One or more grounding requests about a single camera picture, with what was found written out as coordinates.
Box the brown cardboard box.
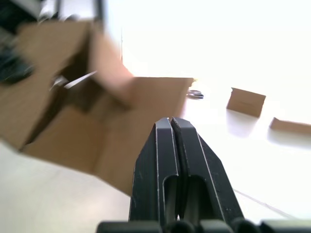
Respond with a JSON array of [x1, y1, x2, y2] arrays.
[[0, 19, 195, 197]]

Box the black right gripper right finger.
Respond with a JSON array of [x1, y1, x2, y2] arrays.
[[171, 116, 245, 222]]

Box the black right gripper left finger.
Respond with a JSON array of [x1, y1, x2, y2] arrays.
[[128, 117, 181, 222]]

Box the flat brown cardboard piece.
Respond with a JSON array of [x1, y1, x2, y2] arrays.
[[268, 116, 311, 134]]

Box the grey handled scissors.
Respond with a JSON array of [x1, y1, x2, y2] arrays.
[[186, 89, 204, 100]]

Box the small folded cardboard box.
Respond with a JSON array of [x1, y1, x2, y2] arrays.
[[225, 87, 267, 118]]

